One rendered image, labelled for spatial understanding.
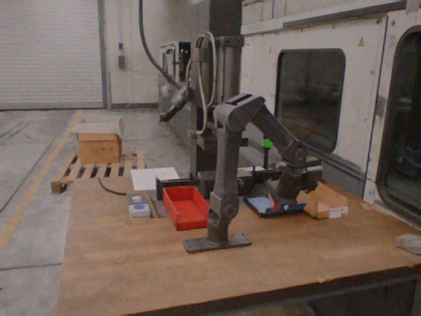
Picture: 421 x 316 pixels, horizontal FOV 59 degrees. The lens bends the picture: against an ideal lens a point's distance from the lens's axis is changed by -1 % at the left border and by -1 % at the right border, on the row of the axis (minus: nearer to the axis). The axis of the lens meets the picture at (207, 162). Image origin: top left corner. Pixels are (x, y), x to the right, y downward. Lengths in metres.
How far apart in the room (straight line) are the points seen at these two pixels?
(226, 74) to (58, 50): 9.36
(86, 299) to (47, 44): 9.90
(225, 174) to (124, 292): 0.40
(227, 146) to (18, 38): 9.95
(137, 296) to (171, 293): 0.08
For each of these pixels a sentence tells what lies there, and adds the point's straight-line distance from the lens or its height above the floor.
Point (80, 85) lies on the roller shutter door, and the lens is 10.60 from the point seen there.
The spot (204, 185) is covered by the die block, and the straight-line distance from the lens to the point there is 1.45.
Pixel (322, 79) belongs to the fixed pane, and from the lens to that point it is 2.07.
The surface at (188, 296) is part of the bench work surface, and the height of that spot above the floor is 0.90.
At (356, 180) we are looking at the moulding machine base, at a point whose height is 0.93.
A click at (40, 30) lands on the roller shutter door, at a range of 10.69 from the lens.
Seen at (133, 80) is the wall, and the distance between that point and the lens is 10.60.
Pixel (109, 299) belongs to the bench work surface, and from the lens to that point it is 0.94.
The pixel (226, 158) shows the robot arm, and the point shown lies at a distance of 1.03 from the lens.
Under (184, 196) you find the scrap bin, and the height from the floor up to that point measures 0.92.
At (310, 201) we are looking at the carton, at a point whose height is 0.95.
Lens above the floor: 1.44
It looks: 16 degrees down
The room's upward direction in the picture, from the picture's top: 1 degrees clockwise
